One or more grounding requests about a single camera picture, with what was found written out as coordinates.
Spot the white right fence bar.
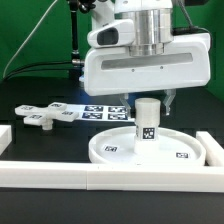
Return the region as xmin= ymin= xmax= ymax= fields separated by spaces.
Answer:
xmin=196 ymin=131 xmax=224 ymax=167

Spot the grey cable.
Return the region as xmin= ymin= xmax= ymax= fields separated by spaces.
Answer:
xmin=2 ymin=0 xmax=59 ymax=79

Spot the white fence bar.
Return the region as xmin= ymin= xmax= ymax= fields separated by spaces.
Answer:
xmin=0 ymin=161 xmax=224 ymax=193
xmin=0 ymin=125 xmax=12 ymax=155
xmin=196 ymin=131 xmax=224 ymax=167

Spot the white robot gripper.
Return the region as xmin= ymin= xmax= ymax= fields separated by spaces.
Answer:
xmin=84 ymin=33 xmax=210 ymax=117

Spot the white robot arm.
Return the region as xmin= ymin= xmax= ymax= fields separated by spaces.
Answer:
xmin=83 ymin=0 xmax=211 ymax=108

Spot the white marker sheet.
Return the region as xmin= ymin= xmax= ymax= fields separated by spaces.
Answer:
xmin=68 ymin=104 xmax=134 ymax=122

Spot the black cable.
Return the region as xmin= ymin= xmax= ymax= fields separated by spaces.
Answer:
xmin=3 ymin=60 xmax=83 ymax=80

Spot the black camera stand pole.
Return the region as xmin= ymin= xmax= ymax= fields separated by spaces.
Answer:
xmin=67 ymin=0 xmax=83 ymax=80

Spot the white cross table base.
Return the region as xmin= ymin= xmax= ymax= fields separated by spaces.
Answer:
xmin=15 ymin=102 xmax=79 ymax=131

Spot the white left fence bar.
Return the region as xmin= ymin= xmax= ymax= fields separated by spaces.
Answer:
xmin=0 ymin=125 xmax=12 ymax=155

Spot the white front fence bar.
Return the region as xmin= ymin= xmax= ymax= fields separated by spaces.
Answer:
xmin=0 ymin=161 xmax=224 ymax=193

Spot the white round table top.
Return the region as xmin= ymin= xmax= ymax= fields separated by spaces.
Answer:
xmin=89 ymin=126 xmax=206 ymax=166

